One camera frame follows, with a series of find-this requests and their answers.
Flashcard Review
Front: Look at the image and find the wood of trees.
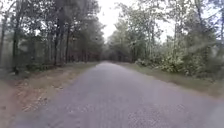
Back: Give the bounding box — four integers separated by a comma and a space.
0, 0, 106, 76
103, 0, 224, 81

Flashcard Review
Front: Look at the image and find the grey asphalt road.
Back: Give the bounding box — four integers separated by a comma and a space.
8, 60, 224, 128

